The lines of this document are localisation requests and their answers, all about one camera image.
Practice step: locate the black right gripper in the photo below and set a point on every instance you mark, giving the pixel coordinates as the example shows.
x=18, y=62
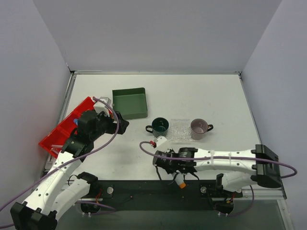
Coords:
x=158, y=162

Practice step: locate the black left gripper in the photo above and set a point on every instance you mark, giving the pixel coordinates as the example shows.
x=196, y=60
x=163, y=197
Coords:
x=115, y=122

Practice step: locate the white orange toothpaste tube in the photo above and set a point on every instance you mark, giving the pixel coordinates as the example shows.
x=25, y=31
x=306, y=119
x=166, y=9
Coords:
x=179, y=180

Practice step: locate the clear textured acrylic holder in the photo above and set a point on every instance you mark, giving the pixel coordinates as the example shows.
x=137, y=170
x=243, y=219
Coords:
x=181, y=129

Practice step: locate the dark green mug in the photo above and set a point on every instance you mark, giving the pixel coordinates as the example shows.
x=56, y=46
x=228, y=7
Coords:
x=158, y=127

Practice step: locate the grey mug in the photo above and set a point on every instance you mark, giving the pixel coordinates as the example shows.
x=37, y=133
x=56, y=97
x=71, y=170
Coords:
x=199, y=128

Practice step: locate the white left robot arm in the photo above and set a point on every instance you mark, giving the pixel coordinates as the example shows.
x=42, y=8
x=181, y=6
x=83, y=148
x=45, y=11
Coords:
x=49, y=201

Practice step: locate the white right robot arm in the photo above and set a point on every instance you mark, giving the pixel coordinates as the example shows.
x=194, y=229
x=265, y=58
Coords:
x=236, y=169

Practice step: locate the green plastic tray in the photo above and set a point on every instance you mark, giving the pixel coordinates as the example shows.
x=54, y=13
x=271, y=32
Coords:
x=131, y=103

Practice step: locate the clear textured oval tray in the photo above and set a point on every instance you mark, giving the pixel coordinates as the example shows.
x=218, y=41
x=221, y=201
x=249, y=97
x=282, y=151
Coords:
x=180, y=141

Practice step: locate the red plastic organizer box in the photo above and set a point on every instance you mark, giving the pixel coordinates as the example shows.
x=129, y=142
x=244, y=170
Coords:
x=62, y=131

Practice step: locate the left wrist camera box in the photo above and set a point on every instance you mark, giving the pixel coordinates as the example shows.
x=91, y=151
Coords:
x=100, y=106

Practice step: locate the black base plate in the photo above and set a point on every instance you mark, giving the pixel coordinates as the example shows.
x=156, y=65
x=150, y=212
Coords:
x=156, y=195

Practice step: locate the aluminium frame rail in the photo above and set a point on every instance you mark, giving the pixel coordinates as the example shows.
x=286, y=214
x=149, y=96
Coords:
x=263, y=191

